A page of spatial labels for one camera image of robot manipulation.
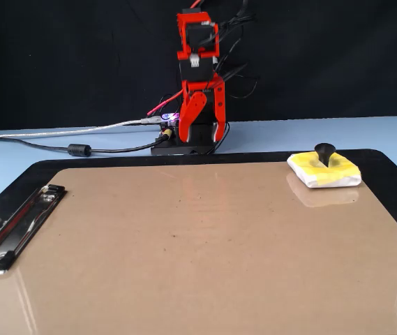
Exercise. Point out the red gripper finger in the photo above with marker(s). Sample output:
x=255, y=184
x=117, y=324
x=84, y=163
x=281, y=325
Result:
x=189, y=115
x=219, y=111

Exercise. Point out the yellow sponge with black knob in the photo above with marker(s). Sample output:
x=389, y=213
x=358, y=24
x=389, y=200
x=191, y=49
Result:
x=341, y=174

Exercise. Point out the yellow power jack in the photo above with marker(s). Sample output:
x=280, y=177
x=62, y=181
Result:
x=167, y=133

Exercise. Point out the silver metal clipboard clip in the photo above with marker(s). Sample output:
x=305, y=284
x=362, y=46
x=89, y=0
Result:
x=16, y=230

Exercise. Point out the black desk mat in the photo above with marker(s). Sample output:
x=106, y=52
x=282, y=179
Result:
x=149, y=158

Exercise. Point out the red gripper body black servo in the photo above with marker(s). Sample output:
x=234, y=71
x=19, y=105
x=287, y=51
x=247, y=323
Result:
x=207, y=97

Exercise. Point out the brown clipboard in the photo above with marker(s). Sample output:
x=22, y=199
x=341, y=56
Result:
x=198, y=261

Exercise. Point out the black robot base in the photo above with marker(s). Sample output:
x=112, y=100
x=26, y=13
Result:
x=201, y=144

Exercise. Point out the controller board with purple LED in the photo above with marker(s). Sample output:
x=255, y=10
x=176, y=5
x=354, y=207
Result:
x=168, y=118

